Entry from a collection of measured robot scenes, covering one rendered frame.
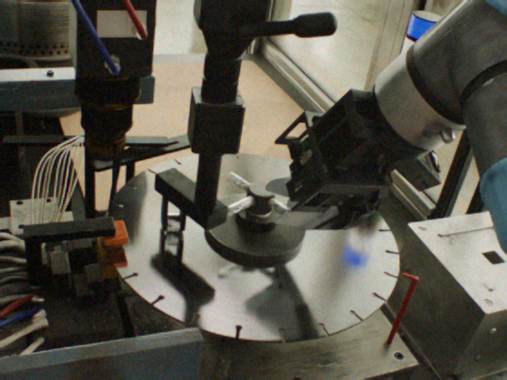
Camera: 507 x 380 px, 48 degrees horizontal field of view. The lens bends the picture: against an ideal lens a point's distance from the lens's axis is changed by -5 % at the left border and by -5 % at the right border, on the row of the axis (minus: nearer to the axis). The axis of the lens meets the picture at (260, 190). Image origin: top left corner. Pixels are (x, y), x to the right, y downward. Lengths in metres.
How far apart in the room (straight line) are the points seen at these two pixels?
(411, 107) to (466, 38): 0.07
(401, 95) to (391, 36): 0.74
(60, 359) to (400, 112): 0.31
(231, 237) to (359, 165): 0.18
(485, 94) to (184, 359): 0.30
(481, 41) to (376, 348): 0.42
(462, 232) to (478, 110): 0.50
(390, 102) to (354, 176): 0.08
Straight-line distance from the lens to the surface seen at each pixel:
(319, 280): 0.61
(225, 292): 0.58
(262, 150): 1.21
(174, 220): 0.63
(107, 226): 0.60
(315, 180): 0.49
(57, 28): 1.16
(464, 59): 0.40
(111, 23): 0.47
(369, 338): 0.71
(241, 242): 0.62
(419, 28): 0.80
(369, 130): 0.45
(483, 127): 0.37
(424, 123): 0.44
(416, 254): 0.82
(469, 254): 0.82
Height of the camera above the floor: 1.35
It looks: 33 degrees down
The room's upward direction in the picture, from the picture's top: 10 degrees clockwise
